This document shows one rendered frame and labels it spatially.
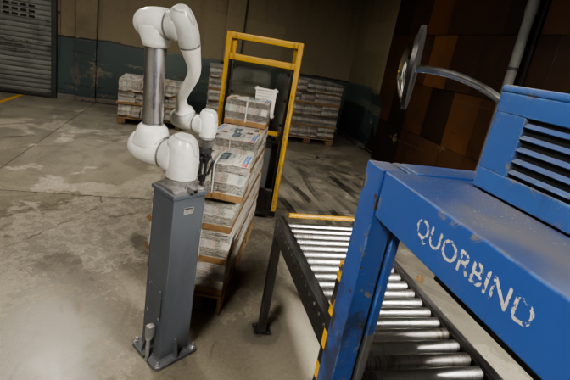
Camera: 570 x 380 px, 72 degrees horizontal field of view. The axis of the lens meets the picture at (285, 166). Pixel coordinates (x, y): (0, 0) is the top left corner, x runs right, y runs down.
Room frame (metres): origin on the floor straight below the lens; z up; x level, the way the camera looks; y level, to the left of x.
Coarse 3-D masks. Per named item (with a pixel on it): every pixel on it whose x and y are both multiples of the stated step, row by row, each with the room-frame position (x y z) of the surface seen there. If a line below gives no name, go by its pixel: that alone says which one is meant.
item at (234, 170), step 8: (224, 160) 2.25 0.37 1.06; (232, 160) 2.27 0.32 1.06; (240, 160) 2.30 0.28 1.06; (248, 160) 2.34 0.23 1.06; (224, 168) 2.18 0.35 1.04; (232, 168) 2.18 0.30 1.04; (240, 168) 2.18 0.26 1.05; (248, 168) 2.22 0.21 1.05; (224, 176) 2.17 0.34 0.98; (232, 176) 2.17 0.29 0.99; (240, 176) 2.17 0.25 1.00; (248, 176) 2.39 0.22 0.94; (224, 184) 2.17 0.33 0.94; (232, 184) 2.17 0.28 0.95; (240, 184) 2.17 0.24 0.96; (224, 192) 2.17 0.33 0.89; (232, 192) 2.17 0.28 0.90; (240, 192) 2.17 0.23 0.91
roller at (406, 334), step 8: (408, 328) 1.31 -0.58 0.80; (416, 328) 1.32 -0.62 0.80; (424, 328) 1.33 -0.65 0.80; (432, 328) 1.34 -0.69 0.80; (440, 328) 1.35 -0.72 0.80; (376, 336) 1.24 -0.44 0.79; (384, 336) 1.25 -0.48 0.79; (392, 336) 1.26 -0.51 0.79; (400, 336) 1.27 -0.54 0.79; (408, 336) 1.28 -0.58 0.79; (416, 336) 1.29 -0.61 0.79; (424, 336) 1.30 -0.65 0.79; (432, 336) 1.30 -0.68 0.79; (440, 336) 1.31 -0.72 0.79; (448, 336) 1.32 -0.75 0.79
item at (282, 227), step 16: (288, 240) 1.88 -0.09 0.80; (288, 256) 1.82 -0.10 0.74; (304, 256) 1.73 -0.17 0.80; (304, 272) 1.58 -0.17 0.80; (304, 288) 1.54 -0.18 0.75; (320, 288) 1.48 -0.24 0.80; (304, 304) 1.50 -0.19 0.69; (320, 304) 1.37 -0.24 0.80; (320, 320) 1.32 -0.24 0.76; (320, 336) 1.29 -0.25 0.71
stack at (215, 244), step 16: (256, 176) 3.29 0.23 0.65; (208, 208) 2.22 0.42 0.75; (224, 208) 2.22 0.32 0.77; (240, 208) 2.51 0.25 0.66; (224, 224) 2.22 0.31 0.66; (240, 224) 2.62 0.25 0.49; (208, 240) 2.22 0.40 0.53; (224, 240) 2.22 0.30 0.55; (240, 240) 2.80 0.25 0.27; (208, 256) 2.22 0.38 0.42; (224, 256) 2.22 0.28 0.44; (240, 256) 2.98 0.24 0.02; (208, 272) 2.22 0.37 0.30; (224, 272) 2.23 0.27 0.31; (224, 288) 2.35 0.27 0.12
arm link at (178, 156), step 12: (180, 132) 1.87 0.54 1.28; (168, 144) 1.81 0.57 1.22; (180, 144) 1.79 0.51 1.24; (192, 144) 1.82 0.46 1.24; (156, 156) 1.82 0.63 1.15; (168, 156) 1.79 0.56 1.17; (180, 156) 1.78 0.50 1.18; (192, 156) 1.81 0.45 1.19; (168, 168) 1.79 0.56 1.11; (180, 168) 1.78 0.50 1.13; (192, 168) 1.81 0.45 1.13; (180, 180) 1.78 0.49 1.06; (192, 180) 1.82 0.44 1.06
